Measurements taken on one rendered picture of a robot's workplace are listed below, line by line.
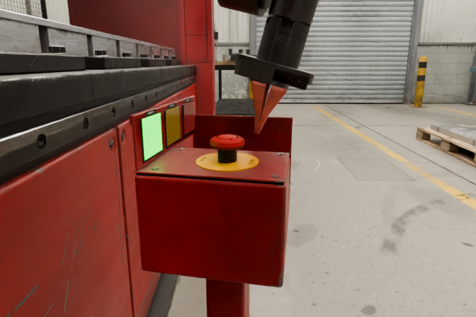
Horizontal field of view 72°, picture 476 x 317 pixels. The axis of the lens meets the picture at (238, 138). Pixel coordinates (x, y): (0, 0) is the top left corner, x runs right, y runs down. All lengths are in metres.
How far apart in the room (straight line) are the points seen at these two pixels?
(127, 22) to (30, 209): 1.81
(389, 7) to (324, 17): 1.33
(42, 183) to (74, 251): 0.13
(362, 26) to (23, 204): 7.42
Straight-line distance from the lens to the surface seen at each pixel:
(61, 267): 0.53
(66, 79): 0.51
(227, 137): 0.36
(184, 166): 0.36
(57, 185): 0.49
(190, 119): 0.50
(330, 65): 7.41
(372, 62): 7.69
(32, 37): 0.70
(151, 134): 0.38
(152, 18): 2.14
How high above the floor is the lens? 0.89
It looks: 13 degrees down
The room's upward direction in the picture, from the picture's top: straight up
